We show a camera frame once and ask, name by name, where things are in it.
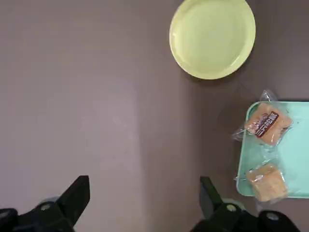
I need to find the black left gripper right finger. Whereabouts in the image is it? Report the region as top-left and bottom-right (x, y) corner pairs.
(188, 176), (301, 232)

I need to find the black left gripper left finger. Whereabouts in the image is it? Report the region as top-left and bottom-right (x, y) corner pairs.
(0, 175), (90, 232)

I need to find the clear-wrapped bread pack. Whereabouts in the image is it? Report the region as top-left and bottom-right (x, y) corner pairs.
(243, 162), (289, 206)
(231, 89), (295, 147)

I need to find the green rectangular tray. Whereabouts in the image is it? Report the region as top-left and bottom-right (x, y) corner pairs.
(236, 101), (309, 199)

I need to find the yellow round plate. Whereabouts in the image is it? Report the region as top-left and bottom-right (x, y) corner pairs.
(169, 0), (256, 80)

